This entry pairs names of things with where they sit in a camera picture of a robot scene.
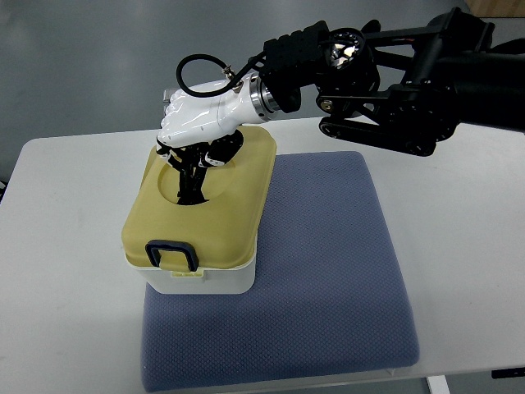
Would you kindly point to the wooden box corner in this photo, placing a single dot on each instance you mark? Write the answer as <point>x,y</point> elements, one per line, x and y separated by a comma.
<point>497,8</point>

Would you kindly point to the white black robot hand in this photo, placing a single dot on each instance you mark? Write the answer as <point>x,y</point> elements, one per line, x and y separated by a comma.
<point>201,128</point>

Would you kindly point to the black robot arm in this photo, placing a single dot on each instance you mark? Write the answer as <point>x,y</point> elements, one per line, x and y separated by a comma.
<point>402,90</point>

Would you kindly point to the upper floor socket plate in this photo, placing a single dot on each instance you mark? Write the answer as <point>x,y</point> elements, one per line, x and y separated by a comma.
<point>167,95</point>

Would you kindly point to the white table leg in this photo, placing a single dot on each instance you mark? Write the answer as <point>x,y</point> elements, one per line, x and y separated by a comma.
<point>438,384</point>

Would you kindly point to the yellow storage box lid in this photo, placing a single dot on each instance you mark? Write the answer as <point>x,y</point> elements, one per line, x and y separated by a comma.
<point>222,229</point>

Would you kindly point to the blue grey textured cushion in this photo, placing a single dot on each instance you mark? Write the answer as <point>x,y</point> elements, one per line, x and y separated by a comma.
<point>328,295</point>

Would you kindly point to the white storage box base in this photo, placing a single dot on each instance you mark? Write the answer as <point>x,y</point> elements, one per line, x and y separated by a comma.
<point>206,281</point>

